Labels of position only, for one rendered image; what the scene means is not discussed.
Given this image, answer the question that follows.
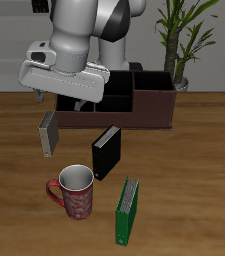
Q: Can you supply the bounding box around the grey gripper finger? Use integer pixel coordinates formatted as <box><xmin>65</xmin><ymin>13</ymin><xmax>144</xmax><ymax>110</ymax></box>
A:
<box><xmin>34</xmin><ymin>88</ymin><xmax>45</xmax><ymax>104</ymax></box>
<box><xmin>73</xmin><ymin>98</ymin><xmax>89</xmax><ymax>112</ymax></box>

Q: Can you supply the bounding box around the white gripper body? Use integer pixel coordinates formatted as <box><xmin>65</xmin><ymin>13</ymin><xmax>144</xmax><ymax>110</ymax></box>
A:
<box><xmin>18</xmin><ymin>58</ymin><xmax>111</xmax><ymax>104</ymax></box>

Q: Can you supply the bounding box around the grey book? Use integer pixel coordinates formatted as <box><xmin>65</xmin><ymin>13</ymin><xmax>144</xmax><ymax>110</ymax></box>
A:
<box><xmin>38</xmin><ymin>109</ymin><xmax>60</xmax><ymax>158</ymax></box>

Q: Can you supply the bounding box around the black book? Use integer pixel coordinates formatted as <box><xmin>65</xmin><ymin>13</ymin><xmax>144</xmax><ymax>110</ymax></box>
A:
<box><xmin>91</xmin><ymin>124</ymin><xmax>122</xmax><ymax>182</ymax></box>

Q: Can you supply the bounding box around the dark brown desk caddy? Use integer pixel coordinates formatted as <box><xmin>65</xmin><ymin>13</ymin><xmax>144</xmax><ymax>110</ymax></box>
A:
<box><xmin>54</xmin><ymin>69</ymin><xmax>178</xmax><ymax>131</ymax></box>

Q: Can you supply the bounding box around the red mug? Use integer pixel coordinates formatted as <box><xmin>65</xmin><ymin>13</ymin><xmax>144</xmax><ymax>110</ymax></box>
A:
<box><xmin>45</xmin><ymin>163</ymin><xmax>95</xmax><ymax>221</ymax></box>

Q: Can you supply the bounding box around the green book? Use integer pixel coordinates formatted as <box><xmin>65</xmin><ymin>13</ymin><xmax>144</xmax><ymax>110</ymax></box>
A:
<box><xmin>114</xmin><ymin>176</ymin><xmax>141</xmax><ymax>248</ymax></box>

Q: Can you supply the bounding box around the green pot plant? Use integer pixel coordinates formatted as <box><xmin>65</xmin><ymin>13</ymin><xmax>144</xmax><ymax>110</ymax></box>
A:
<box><xmin>154</xmin><ymin>0</ymin><xmax>221</xmax><ymax>93</ymax></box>

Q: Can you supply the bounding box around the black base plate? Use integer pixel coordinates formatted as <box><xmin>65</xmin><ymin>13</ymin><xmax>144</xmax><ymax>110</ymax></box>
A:
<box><xmin>128</xmin><ymin>61</ymin><xmax>144</xmax><ymax>72</ymax></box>

